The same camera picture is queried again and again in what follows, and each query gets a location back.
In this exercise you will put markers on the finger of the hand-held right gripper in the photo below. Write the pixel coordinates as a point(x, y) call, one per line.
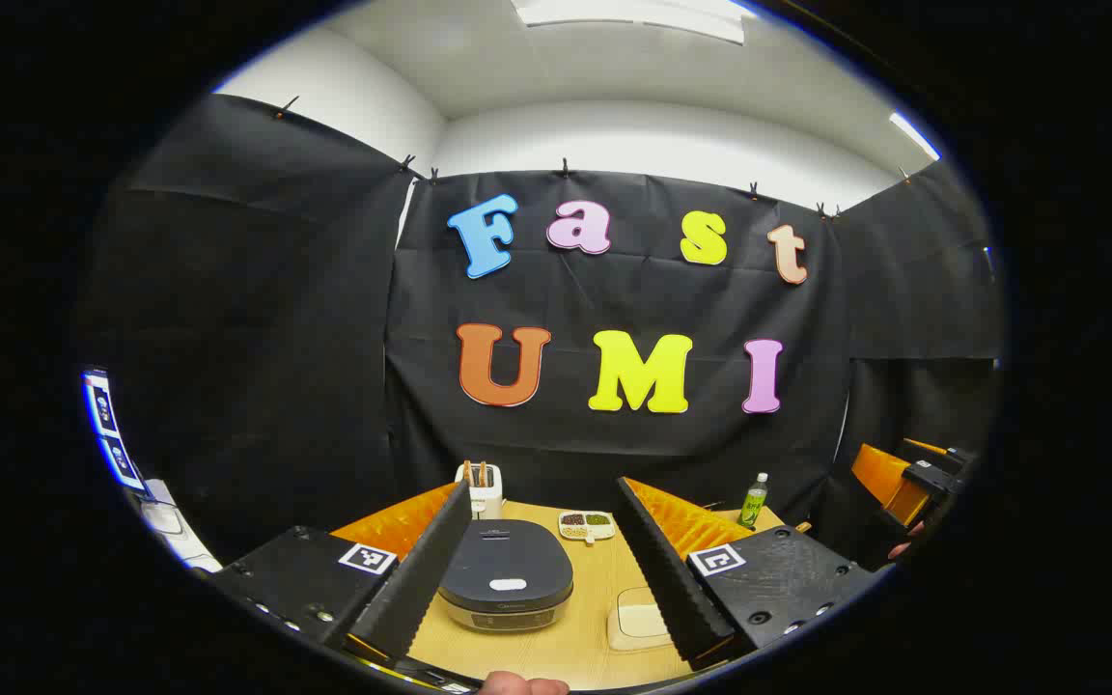
point(942, 450)
point(889, 478)

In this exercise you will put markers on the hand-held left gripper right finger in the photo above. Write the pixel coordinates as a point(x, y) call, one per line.
point(672, 579)

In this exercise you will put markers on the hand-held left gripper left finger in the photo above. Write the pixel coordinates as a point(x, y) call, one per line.
point(411, 579)

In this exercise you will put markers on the white rice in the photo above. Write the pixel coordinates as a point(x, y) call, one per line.
point(641, 618)

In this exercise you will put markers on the dark grey rice cooker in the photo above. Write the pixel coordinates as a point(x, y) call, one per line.
point(508, 569)

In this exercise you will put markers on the clear glass tray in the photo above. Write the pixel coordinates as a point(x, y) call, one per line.
point(628, 642)

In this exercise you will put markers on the white divided dish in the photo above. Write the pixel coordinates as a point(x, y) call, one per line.
point(587, 531)

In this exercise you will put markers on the green drink bottle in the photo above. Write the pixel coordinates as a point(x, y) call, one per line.
point(752, 504)

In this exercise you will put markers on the white toaster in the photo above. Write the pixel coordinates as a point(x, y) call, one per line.
point(490, 502)

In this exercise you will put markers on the white side desk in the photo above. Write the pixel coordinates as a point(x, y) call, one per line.
point(191, 550)

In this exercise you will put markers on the black backdrop cloth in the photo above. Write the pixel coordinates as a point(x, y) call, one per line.
point(324, 338)

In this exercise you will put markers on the narrow ceiling light panel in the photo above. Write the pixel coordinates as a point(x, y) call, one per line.
point(913, 135)

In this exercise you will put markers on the computer monitor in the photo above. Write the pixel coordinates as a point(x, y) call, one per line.
point(104, 425)

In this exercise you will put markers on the row of black cloth clips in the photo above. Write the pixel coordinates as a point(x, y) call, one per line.
point(565, 169)

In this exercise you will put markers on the wide ceiling light panel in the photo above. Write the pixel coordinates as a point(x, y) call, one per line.
point(633, 14)

